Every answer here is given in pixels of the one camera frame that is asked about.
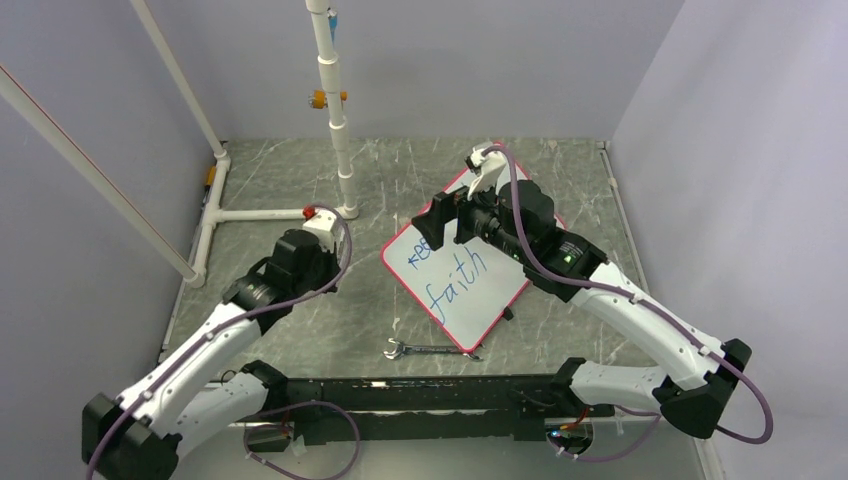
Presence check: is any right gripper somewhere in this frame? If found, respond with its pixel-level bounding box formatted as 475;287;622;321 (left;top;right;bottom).
412;170;532;265

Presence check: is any pink framed whiteboard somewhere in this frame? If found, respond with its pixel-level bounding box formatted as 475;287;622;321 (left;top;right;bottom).
380;141;569;354

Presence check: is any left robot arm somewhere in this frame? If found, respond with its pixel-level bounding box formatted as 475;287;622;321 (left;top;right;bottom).
81;223;352;479

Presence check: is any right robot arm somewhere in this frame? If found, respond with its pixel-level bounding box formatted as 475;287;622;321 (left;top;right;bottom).
411;180;752;439

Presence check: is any silver open end wrench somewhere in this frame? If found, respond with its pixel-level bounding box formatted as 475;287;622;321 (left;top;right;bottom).
383;338;482;361

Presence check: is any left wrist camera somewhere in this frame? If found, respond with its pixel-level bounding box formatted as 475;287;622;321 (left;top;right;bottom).
302;206;343;252

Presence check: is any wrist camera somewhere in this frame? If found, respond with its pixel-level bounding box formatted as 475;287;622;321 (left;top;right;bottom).
466;142;508;200
302;206;343;252

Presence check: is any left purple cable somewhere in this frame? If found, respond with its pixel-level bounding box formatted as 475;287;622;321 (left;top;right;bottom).
84;203;364;480

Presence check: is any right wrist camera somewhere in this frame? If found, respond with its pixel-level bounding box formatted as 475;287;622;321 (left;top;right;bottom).
466;142;508;200

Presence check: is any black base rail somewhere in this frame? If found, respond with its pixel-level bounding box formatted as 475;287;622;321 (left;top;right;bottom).
247;374;614;446

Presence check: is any white PVC pipe frame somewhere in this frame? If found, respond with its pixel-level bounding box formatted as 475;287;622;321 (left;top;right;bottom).
1;0;359;288

